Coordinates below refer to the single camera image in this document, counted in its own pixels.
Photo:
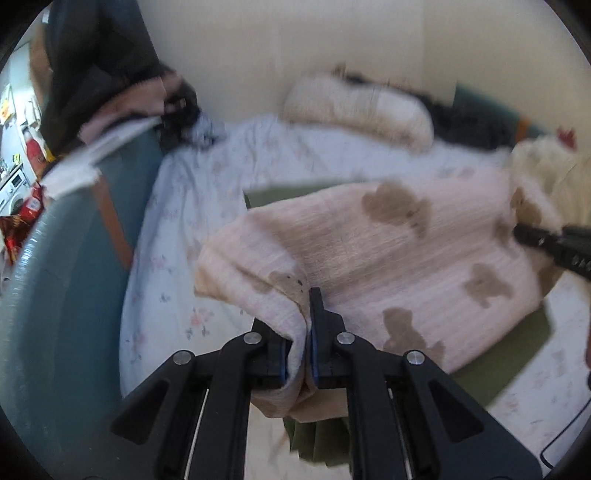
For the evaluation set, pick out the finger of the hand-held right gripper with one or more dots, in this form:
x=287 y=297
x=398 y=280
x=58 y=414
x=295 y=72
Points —
x=549 y=247
x=581 y=235

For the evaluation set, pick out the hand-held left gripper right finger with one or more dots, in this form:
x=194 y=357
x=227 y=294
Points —
x=322 y=350

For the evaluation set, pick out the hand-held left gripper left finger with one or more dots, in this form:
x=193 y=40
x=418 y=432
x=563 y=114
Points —
x=277 y=364

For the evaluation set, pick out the pink bear-print pants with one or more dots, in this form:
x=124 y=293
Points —
x=415 y=258

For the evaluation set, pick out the olive green folded pants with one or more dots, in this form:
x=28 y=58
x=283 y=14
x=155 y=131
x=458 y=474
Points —
x=503 y=360

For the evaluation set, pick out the yellow bear-print duvet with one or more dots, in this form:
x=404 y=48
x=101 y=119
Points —
x=545 y=161

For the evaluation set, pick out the dark crumpled clothes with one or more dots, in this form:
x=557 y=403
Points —
x=480 y=124

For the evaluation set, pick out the dark teal cloth pile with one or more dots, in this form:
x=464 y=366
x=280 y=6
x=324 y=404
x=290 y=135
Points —
x=471 y=99

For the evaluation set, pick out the white floral bed sheet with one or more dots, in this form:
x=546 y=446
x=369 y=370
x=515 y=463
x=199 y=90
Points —
x=194 y=207

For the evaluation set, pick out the white lace pillow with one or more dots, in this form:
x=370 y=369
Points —
x=369 y=110

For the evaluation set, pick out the dark clothing pile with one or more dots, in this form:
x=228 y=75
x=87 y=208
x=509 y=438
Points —
x=184 y=115

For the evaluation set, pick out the red snack packets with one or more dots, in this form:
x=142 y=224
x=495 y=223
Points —
x=27 y=205

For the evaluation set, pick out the pink cloth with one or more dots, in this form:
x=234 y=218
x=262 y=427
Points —
x=138 y=99

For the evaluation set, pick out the white washing machine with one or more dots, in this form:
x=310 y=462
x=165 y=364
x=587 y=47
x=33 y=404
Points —
x=11 y=189

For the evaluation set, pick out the red bottle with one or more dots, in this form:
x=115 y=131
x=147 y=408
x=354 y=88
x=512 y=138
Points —
x=32 y=150

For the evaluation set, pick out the black hanging garment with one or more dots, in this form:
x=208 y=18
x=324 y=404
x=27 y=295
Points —
x=101 y=55

